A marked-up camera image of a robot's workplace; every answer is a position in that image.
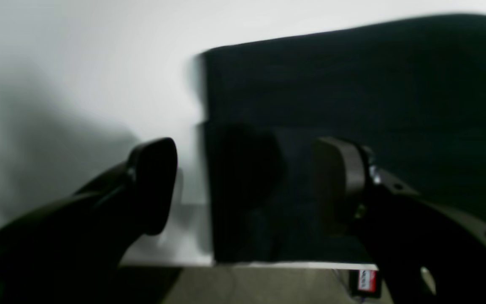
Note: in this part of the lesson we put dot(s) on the red white label box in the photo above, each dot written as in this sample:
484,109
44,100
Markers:
366,284

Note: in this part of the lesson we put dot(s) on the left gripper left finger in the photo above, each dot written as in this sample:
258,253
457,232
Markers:
68,251

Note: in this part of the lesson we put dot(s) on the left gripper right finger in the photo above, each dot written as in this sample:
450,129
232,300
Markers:
427,253

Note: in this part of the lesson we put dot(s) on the black T-shirt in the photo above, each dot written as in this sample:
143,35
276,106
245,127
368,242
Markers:
412,90

